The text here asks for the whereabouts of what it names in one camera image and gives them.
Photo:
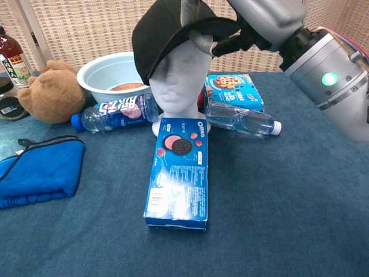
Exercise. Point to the blue Oreo cookie box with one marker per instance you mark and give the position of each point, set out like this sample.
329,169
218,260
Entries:
178,179

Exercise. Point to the blue velvet table cloth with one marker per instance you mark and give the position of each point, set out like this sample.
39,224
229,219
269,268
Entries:
274,187

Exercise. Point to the clear plastic water bottle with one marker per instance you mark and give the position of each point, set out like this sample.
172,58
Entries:
245,121

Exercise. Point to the light blue plastic basin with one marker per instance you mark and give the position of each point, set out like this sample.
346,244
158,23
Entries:
101,75

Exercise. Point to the brown plush bear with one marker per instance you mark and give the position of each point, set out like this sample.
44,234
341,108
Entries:
54,95

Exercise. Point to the blue chocolate chip cookie box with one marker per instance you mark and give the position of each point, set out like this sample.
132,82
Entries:
239,92

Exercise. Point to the dark sauce bottle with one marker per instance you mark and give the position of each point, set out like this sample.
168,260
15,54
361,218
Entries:
13,57

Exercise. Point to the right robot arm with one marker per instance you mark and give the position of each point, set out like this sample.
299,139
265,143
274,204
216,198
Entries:
331,86

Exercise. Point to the woven folding screen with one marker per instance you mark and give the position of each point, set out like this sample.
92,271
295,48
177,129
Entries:
86,29

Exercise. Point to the white foam mannequin head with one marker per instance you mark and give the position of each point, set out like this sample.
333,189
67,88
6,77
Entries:
178,80

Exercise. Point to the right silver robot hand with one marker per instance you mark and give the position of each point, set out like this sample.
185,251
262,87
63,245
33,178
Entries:
274,17

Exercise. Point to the blue-label plastic bottle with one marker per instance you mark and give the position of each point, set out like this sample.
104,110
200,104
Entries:
109,115

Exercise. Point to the black baseball cap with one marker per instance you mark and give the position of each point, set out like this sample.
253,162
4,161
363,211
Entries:
155,34

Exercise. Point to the blue microfiber towel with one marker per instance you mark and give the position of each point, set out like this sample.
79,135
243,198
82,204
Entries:
40,170

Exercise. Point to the round brown woven coaster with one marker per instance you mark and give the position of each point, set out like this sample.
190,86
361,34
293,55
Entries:
127,86

